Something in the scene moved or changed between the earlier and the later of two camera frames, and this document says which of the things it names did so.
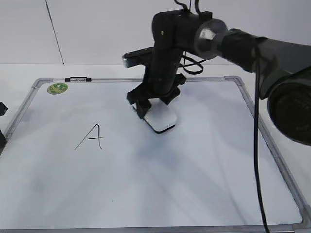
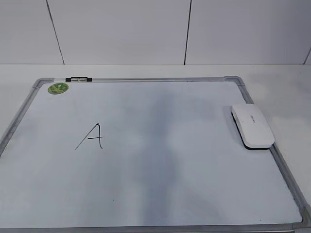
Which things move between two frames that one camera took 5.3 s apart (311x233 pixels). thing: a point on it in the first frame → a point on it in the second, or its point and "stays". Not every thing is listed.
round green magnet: (57, 88) stays
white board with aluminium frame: (76, 158) stays
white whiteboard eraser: (160, 116) → (252, 127)
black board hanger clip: (78, 79) stays
